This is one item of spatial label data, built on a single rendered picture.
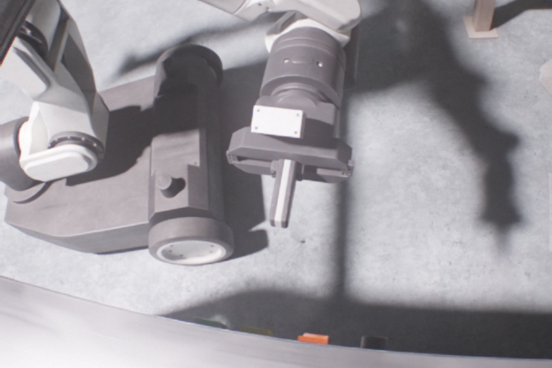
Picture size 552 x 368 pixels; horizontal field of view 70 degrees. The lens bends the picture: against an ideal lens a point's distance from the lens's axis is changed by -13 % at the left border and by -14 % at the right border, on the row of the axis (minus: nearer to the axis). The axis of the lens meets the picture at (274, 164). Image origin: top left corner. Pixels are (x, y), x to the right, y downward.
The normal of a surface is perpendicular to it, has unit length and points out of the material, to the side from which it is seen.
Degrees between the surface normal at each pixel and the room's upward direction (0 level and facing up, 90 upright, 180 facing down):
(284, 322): 0
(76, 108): 90
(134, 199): 0
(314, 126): 9
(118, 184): 0
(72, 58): 90
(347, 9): 47
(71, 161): 90
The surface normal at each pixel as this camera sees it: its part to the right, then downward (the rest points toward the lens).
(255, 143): -0.06, -0.46
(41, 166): 0.11, 0.86
